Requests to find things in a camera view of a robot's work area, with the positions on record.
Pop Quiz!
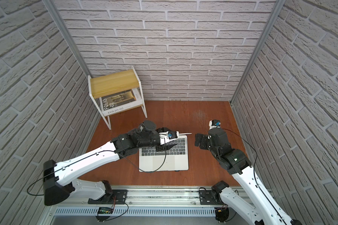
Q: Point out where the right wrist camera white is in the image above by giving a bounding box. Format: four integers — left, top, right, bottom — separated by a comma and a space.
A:
209, 120, 221, 130

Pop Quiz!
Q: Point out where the aluminium mounting rail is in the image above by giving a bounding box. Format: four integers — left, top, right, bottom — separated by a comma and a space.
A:
41, 186, 222, 222

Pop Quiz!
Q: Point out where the right controller board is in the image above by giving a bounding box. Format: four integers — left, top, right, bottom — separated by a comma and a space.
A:
215, 208, 230, 223

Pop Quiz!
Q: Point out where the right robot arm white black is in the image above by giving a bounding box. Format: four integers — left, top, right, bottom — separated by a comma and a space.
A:
195, 126, 301, 225

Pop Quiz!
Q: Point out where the silver laptop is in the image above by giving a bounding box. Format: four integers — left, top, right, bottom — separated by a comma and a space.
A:
139, 133, 189, 172

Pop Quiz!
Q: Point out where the Folio 02 book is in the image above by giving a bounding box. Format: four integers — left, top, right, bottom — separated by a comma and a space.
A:
100, 88, 143, 116

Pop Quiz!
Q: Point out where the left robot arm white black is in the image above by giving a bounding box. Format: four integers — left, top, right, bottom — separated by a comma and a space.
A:
43, 121, 179, 206

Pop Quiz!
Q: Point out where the left controller board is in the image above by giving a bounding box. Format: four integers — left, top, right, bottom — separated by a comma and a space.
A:
97, 207, 114, 215

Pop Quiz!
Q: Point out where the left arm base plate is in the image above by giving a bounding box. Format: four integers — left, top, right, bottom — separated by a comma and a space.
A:
88, 189, 128, 205

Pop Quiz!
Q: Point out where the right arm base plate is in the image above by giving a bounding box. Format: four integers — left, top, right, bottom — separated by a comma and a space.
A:
198, 188, 224, 205

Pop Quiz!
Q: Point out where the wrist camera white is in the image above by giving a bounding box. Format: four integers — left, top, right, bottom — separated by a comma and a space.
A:
159, 131, 179, 145
209, 120, 221, 130

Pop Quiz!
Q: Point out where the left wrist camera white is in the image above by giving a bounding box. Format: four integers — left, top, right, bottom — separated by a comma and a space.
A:
159, 131, 179, 145

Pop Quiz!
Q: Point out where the controller board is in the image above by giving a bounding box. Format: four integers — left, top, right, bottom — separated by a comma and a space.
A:
215, 208, 230, 223
97, 207, 114, 215

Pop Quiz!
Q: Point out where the white shelf with wooden top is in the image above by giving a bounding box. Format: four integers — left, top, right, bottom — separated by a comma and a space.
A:
88, 67, 147, 129

